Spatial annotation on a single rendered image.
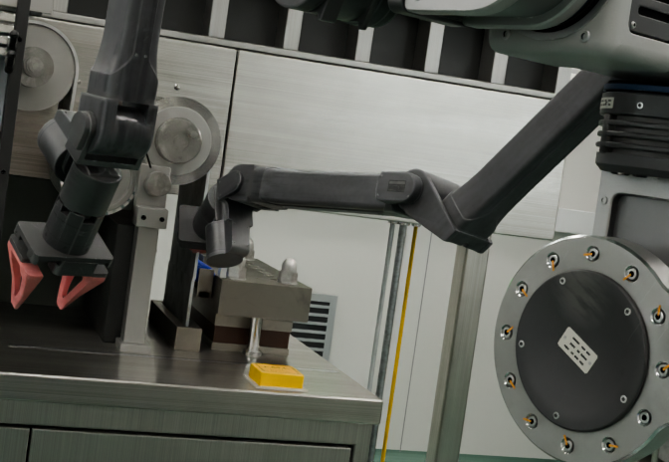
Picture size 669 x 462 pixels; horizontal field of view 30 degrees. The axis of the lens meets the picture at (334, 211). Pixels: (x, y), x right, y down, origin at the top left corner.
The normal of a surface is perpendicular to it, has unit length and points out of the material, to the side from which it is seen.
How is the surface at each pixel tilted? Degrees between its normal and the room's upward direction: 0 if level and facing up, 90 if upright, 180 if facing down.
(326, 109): 90
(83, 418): 90
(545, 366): 90
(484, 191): 79
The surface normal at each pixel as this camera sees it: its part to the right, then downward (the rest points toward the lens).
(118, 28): -0.71, -0.07
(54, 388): 0.29, 0.09
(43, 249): 0.44, -0.79
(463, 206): -0.51, -0.36
